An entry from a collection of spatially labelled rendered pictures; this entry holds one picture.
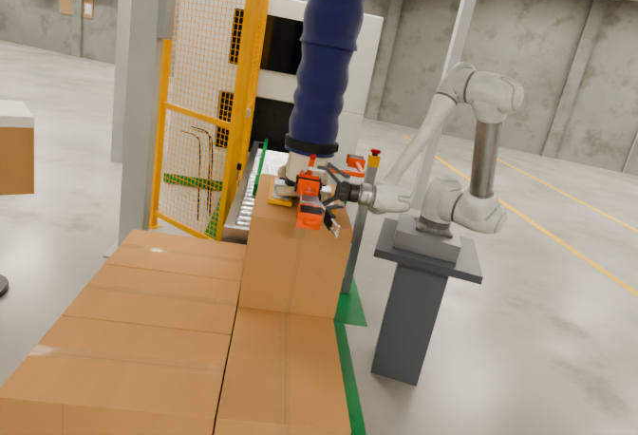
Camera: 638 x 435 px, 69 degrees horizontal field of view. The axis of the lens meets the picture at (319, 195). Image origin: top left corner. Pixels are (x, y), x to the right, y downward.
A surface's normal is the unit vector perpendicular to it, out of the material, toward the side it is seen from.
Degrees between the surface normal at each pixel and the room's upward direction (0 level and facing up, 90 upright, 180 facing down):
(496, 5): 90
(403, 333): 90
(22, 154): 90
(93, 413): 90
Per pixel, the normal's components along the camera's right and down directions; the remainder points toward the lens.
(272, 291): 0.06, 0.31
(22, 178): 0.61, 0.34
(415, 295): -0.22, 0.26
